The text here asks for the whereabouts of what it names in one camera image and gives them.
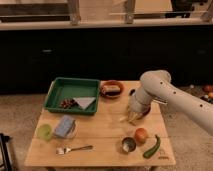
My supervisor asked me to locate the yellow banana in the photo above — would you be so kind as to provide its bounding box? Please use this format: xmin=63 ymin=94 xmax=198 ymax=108
xmin=119 ymin=113 xmax=133 ymax=122

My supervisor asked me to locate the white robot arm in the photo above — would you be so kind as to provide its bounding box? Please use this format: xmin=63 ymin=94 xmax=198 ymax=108
xmin=128 ymin=70 xmax=213 ymax=136

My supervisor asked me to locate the small metal cup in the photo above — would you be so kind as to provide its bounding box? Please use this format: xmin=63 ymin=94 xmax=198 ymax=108
xmin=122 ymin=137 xmax=136 ymax=153

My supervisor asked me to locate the light green plastic cup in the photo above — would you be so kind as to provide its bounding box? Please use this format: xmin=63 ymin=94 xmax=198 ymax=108
xmin=37 ymin=124 xmax=52 ymax=141

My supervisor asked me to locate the dark maroon bowl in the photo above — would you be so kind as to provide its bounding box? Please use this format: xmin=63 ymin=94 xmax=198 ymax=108
xmin=142 ymin=107 xmax=151 ymax=117

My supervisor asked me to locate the orange tomato fruit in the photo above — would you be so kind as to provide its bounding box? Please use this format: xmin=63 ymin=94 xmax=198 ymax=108
xmin=134 ymin=128 xmax=148 ymax=143

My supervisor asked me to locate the small dark blue object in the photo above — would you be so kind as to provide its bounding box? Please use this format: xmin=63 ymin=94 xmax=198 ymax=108
xmin=129 ymin=89 xmax=136 ymax=96

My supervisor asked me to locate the bread sandwich piece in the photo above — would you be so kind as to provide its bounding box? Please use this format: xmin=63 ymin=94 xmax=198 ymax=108
xmin=102 ymin=85 xmax=120 ymax=94

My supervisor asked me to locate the green cucumber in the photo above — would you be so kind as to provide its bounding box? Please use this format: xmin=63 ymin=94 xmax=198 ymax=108
xmin=143 ymin=135 xmax=161 ymax=159

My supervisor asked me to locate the white folded napkin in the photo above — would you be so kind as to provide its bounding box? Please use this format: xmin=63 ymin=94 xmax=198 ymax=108
xmin=74 ymin=97 xmax=96 ymax=110

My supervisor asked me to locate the dark red grapes bunch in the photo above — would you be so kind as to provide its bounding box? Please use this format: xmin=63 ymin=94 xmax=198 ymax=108
xmin=60 ymin=99 xmax=77 ymax=109

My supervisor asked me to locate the blue sponge cloth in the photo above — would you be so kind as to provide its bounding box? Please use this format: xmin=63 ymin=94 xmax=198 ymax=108
xmin=54 ymin=115 xmax=76 ymax=138

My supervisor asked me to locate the green plastic tray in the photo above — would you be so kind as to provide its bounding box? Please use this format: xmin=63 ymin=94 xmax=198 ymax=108
xmin=44 ymin=77 xmax=100 ymax=116

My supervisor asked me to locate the silver metal fork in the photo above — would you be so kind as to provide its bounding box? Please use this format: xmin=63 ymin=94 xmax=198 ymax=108
xmin=56 ymin=145 xmax=93 ymax=155

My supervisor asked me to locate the black cabinet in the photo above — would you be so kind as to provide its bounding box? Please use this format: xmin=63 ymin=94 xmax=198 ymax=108
xmin=0 ymin=26 xmax=213 ymax=94

